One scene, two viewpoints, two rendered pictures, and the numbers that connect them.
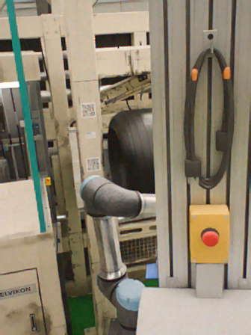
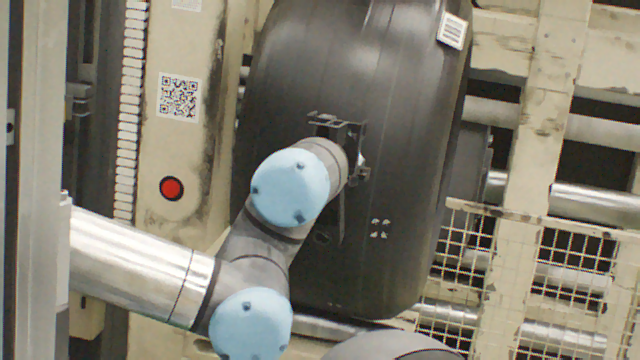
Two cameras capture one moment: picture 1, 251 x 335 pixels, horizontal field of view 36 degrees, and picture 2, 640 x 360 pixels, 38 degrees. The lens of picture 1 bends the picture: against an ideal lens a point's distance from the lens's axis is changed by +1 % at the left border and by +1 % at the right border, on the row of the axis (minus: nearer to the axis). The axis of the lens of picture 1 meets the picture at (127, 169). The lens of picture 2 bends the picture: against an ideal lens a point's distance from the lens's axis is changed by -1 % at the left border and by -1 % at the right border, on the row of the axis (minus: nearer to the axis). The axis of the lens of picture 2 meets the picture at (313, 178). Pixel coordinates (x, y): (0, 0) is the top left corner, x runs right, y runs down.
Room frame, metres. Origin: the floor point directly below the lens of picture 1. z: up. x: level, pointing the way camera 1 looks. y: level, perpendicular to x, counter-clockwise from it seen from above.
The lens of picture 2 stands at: (0.69, -0.66, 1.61)
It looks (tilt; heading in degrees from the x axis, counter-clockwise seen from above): 18 degrees down; 25
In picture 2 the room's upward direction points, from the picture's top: 7 degrees clockwise
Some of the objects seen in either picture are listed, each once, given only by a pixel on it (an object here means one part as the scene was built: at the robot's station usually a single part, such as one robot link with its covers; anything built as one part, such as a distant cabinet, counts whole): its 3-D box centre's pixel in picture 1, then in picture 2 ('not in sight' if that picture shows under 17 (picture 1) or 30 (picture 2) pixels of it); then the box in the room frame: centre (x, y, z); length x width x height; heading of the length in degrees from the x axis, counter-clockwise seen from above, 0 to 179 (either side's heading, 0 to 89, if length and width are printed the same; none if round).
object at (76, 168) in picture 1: (77, 169); (137, 101); (1.97, 0.27, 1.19); 0.05 x 0.04 x 0.48; 13
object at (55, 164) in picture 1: (61, 206); not in sight; (2.80, 0.54, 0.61); 0.33 x 0.06 x 0.86; 13
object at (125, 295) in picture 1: (131, 300); not in sight; (1.25, 0.02, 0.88); 0.13 x 0.12 x 0.14; 30
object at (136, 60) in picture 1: (137, 60); not in sight; (2.42, -0.10, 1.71); 0.61 x 0.25 x 0.15; 103
